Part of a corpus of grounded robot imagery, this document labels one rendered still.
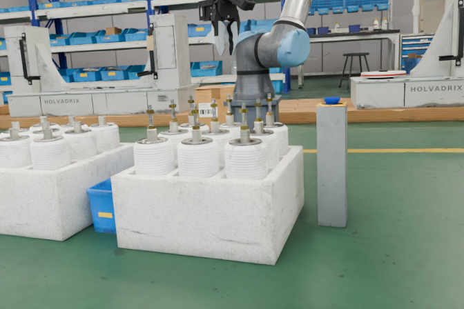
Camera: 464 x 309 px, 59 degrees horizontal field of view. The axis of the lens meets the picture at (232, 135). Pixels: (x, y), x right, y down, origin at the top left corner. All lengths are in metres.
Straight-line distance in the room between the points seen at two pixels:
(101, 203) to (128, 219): 0.14
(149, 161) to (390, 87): 2.15
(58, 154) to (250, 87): 0.64
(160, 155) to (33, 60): 2.84
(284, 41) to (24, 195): 0.85
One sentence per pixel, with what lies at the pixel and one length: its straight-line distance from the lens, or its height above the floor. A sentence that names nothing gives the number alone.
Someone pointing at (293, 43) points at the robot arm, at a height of 0.48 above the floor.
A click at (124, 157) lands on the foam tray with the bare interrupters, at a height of 0.15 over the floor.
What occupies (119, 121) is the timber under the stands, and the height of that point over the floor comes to 0.04.
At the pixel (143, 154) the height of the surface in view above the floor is 0.23.
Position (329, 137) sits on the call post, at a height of 0.23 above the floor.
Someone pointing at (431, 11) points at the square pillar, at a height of 1.04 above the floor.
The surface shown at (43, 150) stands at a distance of 1.17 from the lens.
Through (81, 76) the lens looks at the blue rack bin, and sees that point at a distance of 6.48.
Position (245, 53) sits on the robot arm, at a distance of 1.42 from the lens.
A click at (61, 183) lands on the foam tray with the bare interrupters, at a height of 0.15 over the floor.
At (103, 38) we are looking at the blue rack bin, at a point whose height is 0.85.
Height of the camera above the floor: 0.43
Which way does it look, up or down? 10 degrees down
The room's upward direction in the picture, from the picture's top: 3 degrees counter-clockwise
